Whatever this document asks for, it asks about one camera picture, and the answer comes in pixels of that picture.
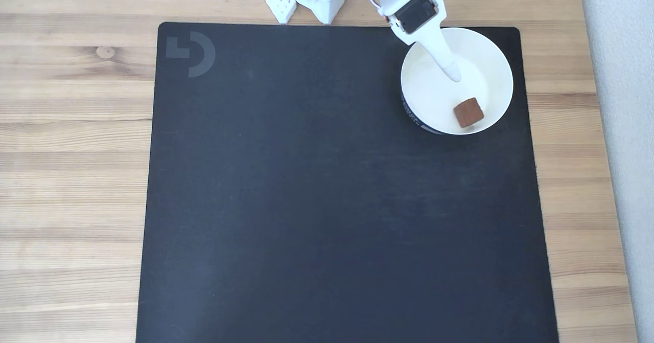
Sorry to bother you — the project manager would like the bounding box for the brown rectangular toy block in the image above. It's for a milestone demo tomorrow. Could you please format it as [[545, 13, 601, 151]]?
[[453, 97, 485, 129]]

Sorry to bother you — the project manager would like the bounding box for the white round plate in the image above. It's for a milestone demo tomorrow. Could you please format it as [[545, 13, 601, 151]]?
[[400, 27, 515, 136]]

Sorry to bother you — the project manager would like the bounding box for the black desk mat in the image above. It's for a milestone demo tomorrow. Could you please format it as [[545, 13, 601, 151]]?
[[135, 22, 560, 343]]

